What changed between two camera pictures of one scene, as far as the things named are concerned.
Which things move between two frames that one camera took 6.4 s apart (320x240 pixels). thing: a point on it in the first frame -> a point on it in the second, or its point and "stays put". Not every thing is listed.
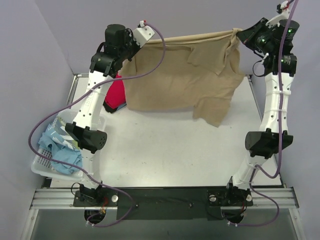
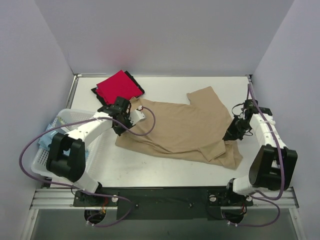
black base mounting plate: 164,204 stays put
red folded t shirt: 116,96 stays put
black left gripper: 133,49 -> 120,126
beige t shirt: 196,75 -> 197,125
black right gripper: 248,33 -> 234,129
